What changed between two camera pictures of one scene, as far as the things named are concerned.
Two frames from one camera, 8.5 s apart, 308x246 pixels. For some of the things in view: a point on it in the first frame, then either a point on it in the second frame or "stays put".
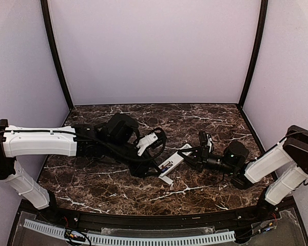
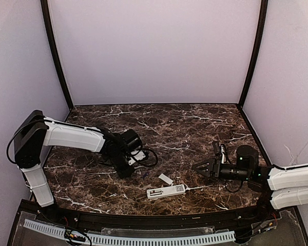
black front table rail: (102, 219) stays put
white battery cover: (166, 180) stays put
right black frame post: (262, 27) stays put
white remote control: (173, 161) to (165, 191)
